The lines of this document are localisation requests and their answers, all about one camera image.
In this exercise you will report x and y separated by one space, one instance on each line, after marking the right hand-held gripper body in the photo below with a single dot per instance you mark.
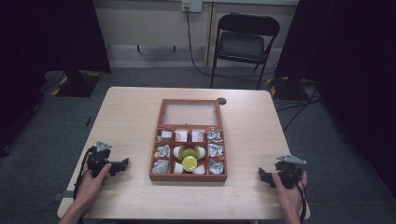
288 174

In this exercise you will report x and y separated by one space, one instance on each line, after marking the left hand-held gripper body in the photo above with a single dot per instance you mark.
99 158

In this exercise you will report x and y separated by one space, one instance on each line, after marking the person's right hand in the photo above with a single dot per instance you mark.
291 199

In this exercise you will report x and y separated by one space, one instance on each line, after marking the person's left hand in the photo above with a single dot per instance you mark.
88 188

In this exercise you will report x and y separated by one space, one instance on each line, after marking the silver foil packets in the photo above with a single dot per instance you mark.
162 151
216 167
216 150
160 166
214 136

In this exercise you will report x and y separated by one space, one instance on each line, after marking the small black pen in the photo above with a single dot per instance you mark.
88 121

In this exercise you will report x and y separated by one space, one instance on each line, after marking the silver and white packets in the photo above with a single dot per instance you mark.
166 135

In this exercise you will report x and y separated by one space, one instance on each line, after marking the white creamer cup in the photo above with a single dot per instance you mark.
201 152
178 168
176 152
200 170

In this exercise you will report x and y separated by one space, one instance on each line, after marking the white and orange packet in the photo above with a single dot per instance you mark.
181 136
197 136

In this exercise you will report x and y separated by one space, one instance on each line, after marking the yellow-green lid creamer cup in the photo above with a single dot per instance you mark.
189 163

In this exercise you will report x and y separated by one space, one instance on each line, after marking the wooden compartment box with lid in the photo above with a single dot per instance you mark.
188 178

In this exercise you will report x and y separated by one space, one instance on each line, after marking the olive lid creamer cup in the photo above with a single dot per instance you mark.
190 152

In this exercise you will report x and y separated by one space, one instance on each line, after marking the black stand base striped tape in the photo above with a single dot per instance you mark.
77 85
288 88

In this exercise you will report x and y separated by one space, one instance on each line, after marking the dark curtain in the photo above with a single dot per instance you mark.
37 46
348 62

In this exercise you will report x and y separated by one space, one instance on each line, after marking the black folding chair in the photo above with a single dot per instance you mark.
241 45

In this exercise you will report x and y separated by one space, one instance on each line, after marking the beige vertical wall conduit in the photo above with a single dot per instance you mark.
210 34

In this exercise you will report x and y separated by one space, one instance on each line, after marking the white wall socket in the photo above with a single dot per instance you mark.
192 5

